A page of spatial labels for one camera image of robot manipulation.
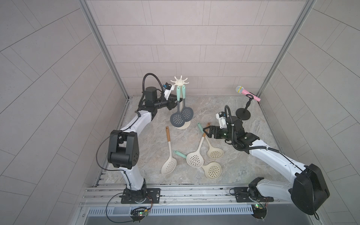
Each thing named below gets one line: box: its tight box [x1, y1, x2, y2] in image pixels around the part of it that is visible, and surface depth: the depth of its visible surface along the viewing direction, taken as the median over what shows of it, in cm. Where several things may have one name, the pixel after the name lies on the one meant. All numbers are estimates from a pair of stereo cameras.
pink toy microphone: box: [235, 85, 262, 102], surface depth 94 cm
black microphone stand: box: [235, 93, 254, 121], surface depth 107 cm
